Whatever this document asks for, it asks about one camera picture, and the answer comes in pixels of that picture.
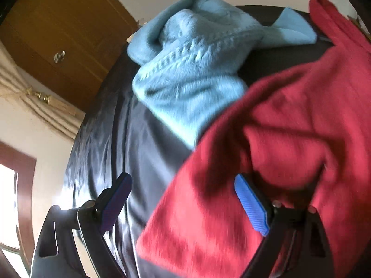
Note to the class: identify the metal door knob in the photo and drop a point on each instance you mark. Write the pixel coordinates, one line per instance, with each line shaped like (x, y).
(59, 56)

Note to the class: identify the light blue sweater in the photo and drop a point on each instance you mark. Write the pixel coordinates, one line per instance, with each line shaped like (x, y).
(188, 87)

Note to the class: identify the wooden door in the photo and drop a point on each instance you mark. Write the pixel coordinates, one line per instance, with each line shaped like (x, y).
(58, 20)

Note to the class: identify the beige curtain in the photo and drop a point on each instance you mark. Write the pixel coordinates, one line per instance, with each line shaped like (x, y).
(52, 118)

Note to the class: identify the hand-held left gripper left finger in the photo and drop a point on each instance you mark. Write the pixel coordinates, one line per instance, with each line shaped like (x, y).
(116, 205)

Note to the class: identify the red sweater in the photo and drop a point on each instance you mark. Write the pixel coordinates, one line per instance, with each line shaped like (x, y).
(289, 121)

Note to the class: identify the black table cover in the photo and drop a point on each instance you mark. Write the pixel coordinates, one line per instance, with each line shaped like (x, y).
(116, 127)

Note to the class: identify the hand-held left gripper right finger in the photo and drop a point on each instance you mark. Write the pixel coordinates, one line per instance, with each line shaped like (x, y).
(250, 205)

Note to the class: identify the brown framed window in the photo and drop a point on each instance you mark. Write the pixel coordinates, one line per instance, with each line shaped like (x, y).
(26, 179)

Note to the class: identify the gold curtain tassel tieback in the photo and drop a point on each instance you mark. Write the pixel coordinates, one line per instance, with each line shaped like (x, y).
(43, 97)

